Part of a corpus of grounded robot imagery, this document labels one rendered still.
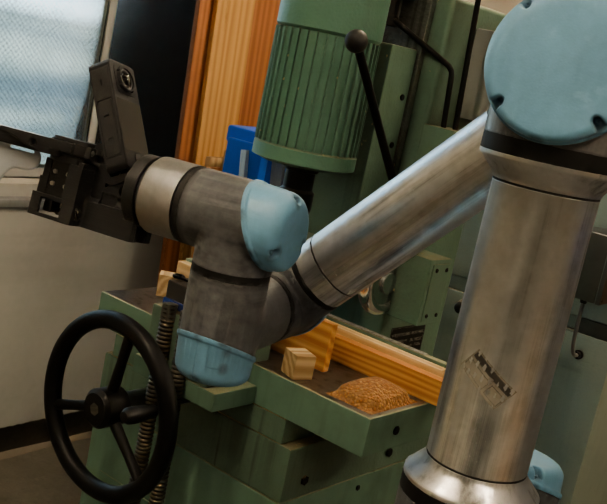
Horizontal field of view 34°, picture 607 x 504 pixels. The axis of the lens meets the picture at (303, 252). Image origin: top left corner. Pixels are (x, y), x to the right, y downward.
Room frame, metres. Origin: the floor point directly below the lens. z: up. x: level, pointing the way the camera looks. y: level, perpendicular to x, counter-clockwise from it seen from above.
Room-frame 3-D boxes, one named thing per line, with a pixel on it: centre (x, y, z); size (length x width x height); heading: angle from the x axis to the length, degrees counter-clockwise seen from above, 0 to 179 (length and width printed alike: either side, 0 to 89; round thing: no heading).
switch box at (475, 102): (1.82, -0.27, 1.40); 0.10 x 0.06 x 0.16; 143
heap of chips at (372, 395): (1.41, -0.15, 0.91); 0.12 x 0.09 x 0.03; 143
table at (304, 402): (1.54, 0.06, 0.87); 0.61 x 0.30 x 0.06; 53
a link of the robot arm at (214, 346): (0.91, 0.06, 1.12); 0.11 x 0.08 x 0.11; 156
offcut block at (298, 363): (1.44, -0.03, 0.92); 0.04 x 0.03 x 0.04; 31
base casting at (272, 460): (1.75, -0.04, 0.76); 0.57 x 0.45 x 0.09; 143
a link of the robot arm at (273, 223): (0.89, 0.06, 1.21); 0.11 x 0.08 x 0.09; 66
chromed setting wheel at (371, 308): (1.68, -0.15, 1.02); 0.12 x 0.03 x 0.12; 143
